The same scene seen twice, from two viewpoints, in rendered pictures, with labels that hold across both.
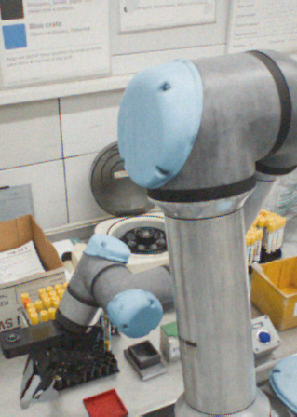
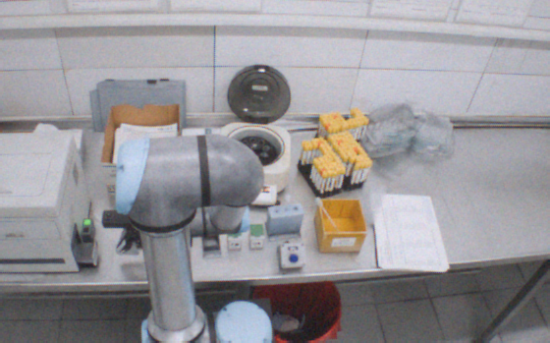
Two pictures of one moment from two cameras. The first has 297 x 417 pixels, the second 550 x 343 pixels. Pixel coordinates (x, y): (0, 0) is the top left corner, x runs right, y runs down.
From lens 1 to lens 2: 0.53 m
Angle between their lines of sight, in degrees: 18
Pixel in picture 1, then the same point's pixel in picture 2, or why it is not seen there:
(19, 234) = (168, 116)
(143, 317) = not seen: hidden behind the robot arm
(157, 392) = (208, 269)
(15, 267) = not seen: hidden behind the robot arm
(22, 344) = (113, 222)
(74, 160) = (223, 69)
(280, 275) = (342, 209)
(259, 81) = (188, 173)
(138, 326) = not seen: hidden behind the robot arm
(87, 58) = not seen: outside the picture
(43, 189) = (195, 85)
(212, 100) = (148, 183)
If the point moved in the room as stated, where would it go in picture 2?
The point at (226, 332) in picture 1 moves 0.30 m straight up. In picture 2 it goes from (164, 293) to (146, 178)
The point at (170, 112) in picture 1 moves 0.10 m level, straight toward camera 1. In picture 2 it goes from (119, 186) to (78, 235)
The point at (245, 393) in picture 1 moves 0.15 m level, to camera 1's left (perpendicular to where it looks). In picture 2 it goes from (178, 323) to (108, 296)
